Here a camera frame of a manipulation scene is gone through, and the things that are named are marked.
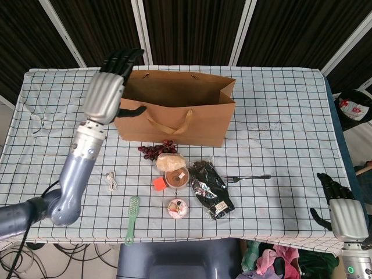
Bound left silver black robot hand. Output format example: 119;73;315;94
82;48;148;125

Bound white USB cable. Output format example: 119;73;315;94
105;170;119;192

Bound orange cube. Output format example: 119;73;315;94
153;177;167;192

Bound metal fork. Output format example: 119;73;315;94
224;174;272;184

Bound white checkered tablecloth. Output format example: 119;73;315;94
0;65;366;256

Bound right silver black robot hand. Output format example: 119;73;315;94
309;173;370;242

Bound person in dark clothes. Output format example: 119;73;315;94
353;158;372;210

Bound brown paper shopping bag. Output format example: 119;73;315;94
113;69;237;148

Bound black packaged gloves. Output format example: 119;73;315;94
188;156;235;221

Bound grey-blue robot torso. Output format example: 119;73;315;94
116;238;242;279

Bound green scrubbing brush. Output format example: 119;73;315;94
124;196;141;245

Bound pink frosted donut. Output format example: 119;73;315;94
167;198;189;219

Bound blue table side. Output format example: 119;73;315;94
324;75;370;230

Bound black floor cable bundle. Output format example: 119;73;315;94
0;242;120;279

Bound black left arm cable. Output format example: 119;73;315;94
5;180;62;279

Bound bread bun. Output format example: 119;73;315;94
156;153;187;172

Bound white partition frame post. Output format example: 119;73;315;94
228;0;258;67
130;0;154;66
39;0;87;68
320;11;372;77

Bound black bag with red print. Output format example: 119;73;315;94
333;89;372;131

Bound colourful clothes pile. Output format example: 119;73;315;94
241;239;339;279

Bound dark red grape bunch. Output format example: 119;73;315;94
138;139;178;160

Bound clear round rubber band container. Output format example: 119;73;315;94
164;167;190;189

